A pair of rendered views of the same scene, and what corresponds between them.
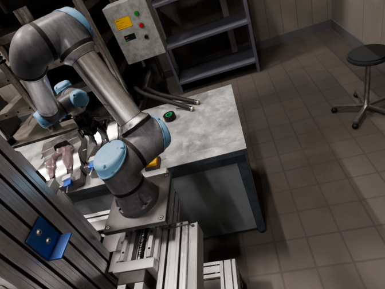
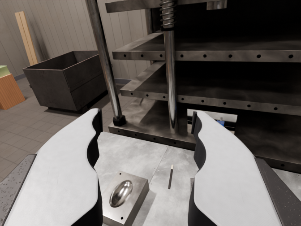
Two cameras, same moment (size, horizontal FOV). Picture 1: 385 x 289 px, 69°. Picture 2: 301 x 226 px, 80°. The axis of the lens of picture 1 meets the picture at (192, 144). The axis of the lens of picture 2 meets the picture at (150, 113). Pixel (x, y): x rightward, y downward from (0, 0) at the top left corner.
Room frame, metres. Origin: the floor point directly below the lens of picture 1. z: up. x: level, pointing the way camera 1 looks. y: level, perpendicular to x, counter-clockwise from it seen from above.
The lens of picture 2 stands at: (1.30, 0.93, 1.52)
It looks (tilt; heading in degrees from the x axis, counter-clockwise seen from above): 31 degrees down; 14
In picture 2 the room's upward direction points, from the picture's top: 7 degrees counter-clockwise
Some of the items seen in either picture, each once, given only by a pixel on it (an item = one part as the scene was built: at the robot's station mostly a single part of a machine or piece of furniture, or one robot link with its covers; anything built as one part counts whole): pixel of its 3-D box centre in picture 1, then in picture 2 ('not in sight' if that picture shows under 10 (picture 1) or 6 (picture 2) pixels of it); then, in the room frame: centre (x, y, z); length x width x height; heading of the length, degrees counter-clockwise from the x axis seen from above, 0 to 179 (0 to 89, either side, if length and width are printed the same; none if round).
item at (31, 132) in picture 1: (84, 106); (209, 111); (2.54, 0.79, 0.75); 1.30 x 0.84 x 0.06; 76
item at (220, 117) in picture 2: (79, 98); (216, 104); (2.45, 0.76, 0.87); 0.50 x 0.27 x 0.17; 166
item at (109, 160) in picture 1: (118, 165); not in sight; (0.75, 0.24, 1.20); 0.13 x 0.12 x 0.14; 122
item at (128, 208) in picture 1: (132, 191); not in sight; (0.74, 0.25, 1.09); 0.15 x 0.15 x 0.10
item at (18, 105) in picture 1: (70, 79); (212, 77); (2.59, 0.77, 1.01); 1.10 x 0.74 x 0.05; 76
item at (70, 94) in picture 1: (73, 99); not in sight; (1.19, 0.39, 1.31); 0.11 x 0.11 x 0.08; 32
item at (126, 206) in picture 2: not in sight; (122, 198); (1.72, 1.21, 0.83); 0.20 x 0.15 x 0.07; 166
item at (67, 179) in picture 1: (68, 185); not in sight; (1.28, 0.71, 0.85); 0.13 x 0.05 x 0.05; 3
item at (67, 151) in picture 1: (59, 156); not in sight; (1.54, 0.78, 0.90); 0.26 x 0.18 x 0.08; 3
